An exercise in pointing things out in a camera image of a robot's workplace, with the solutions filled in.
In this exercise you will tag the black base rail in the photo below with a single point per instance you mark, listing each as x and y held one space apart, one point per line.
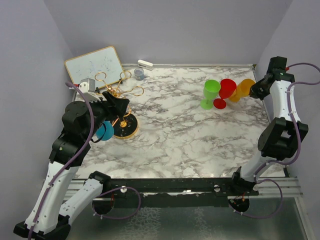
168 192

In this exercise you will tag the gold wire glass rack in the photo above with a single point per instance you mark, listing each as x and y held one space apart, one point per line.
124 123

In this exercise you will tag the green wine glass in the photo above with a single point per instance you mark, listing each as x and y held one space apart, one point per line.
210 91

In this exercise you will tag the blue wine glass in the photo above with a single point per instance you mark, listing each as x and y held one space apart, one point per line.
105 132

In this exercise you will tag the white whiteboard eraser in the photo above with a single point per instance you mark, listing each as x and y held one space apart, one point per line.
145 64

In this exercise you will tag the whiteboard with wooden frame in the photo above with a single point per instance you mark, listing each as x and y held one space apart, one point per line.
102 64

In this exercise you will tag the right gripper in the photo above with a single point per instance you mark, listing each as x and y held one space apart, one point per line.
254 91

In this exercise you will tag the orange wine glass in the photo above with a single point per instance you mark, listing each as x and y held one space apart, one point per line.
242 90

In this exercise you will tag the red wine glass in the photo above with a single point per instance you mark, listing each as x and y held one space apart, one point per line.
227 88

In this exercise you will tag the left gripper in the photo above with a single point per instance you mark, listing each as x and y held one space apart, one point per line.
115 107

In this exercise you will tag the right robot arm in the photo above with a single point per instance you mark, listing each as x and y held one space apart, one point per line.
283 136

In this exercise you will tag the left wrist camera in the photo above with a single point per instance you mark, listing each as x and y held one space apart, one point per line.
88 87

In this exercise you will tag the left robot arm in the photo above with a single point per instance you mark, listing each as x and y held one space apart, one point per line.
52 217

